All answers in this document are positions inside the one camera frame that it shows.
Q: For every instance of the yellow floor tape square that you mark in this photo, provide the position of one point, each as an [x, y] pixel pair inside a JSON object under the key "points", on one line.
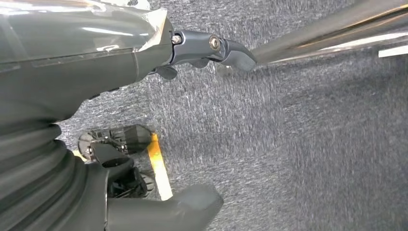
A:
{"points": [[159, 172]]}

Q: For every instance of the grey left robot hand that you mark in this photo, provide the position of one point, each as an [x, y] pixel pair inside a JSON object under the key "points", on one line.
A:
{"points": [[79, 57]]}

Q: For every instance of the stainless steel workbench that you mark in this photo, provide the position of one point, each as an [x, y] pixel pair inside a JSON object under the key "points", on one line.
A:
{"points": [[318, 35]]}

